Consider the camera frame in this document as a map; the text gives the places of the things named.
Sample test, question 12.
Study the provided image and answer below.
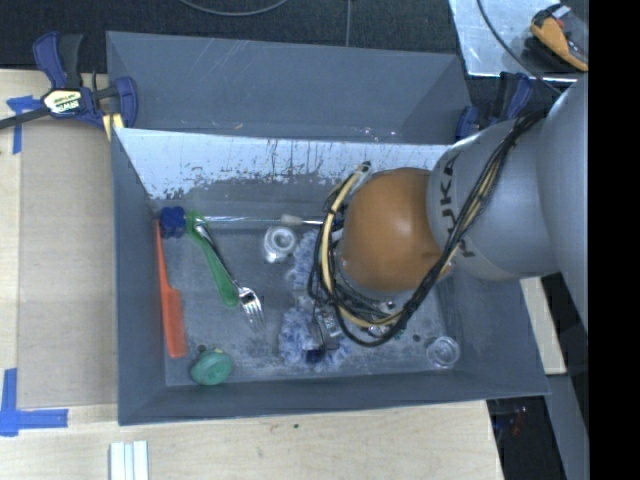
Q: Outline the blue and white cloth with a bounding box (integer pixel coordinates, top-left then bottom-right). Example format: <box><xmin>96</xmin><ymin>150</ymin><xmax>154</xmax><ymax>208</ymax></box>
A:
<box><xmin>276</xmin><ymin>229</ymin><xmax>352</xmax><ymax>372</ymax></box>

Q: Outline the green round lid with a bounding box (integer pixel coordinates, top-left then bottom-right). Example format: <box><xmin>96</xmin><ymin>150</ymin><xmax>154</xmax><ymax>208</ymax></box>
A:
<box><xmin>189</xmin><ymin>348</ymin><xmax>235</xmax><ymax>387</ymax></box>

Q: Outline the metal fork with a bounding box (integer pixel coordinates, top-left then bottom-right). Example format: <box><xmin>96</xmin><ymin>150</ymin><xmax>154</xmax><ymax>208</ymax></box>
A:
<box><xmin>193</xmin><ymin>221</ymin><xmax>267</xmax><ymax>331</ymax></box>

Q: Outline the clear glass jar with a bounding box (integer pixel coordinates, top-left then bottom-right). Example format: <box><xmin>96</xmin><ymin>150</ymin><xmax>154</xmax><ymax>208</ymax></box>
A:
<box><xmin>263</xmin><ymin>224</ymin><xmax>298</xmax><ymax>265</ymax></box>

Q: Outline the green plastic spoon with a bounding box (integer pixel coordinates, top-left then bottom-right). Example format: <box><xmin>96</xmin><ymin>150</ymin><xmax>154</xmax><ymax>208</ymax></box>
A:
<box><xmin>184</xmin><ymin>210</ymin><xmax>241</xmax><ymax>309</ymax></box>

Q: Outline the clear glass cup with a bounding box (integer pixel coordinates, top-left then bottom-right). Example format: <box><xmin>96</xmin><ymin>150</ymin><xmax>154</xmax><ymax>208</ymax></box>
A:
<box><xmin>425</xmin><ymin>336</ymin><xmax>461</xmax><ymax>370</ymax></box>

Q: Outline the pale wood board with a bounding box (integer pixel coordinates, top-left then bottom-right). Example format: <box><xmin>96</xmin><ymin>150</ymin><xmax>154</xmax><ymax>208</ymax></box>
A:
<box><xmin>16</xmin><ymin>117</ymin><xmax>119</xmax><ymax>410</ymax></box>

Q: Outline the blue toy flower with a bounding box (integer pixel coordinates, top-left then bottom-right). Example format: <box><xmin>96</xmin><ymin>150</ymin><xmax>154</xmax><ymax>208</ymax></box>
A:
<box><xmin>159</xmin><ymin>206</ymin><xmax>188</xmax><ymax>240</ymax></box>

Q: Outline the orange comb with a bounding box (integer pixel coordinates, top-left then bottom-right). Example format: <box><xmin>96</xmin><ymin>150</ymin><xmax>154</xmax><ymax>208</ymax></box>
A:
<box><xmin>153</xmin><ymin>219</ymin><xmax>189</xmax><ymax>360</ymax></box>

